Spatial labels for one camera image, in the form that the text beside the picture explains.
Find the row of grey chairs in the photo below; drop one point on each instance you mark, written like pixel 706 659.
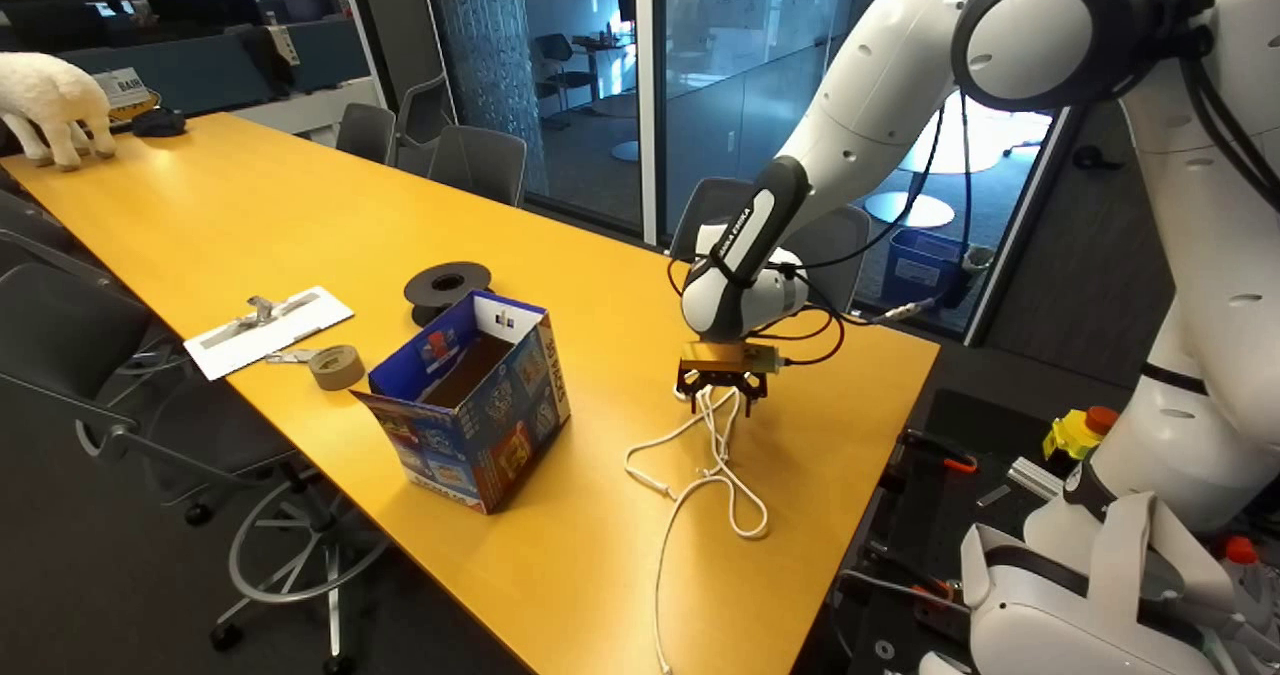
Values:
pixel 480 163

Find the black pouch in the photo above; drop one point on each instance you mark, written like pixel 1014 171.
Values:
pixel 158 122

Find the round white table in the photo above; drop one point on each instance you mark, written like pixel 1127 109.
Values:
pixel 910 209

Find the blue bin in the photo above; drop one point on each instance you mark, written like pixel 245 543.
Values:
pixel 920 267

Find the white headset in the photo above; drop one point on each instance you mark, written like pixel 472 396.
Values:
pixel 1060 615

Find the yellow bottle orange cap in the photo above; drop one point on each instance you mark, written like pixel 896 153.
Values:
pixel 1075 435

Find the white name sign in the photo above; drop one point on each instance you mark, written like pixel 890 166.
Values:
pixel 120 86

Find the orange black clamp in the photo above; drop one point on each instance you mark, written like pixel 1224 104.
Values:
pixel 915 580
pixel 940 452

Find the bottle with red cap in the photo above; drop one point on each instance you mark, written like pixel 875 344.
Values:
pixel 1250 565

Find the black office chair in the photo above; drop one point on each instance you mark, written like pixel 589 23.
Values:
pixel 70 325
pixel 562 65

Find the metal clip tool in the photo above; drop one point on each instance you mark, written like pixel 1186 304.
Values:
pixel 265 310

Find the black spool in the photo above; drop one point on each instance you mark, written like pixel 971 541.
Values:
pixel 446 285

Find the row of monitors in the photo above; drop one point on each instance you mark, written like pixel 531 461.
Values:
pixel 190 0

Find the white clipboard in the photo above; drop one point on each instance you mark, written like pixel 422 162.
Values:
pixel 250 340

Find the small metal piece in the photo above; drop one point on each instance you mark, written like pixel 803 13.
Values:
pixel 290 357

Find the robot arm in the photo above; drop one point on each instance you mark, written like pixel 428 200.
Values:
pixel 1200 285

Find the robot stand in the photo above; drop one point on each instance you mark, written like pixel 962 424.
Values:
pixel 935 515

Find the white plush sheep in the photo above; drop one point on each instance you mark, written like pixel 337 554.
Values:
pixel 50 95

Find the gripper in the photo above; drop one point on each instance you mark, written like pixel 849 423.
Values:
pixel 724 379

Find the silver metal bar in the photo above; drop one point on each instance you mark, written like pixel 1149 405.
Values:
pixel 1035 479

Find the blue cardboard box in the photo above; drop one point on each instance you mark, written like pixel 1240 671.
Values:
pixel 490 425

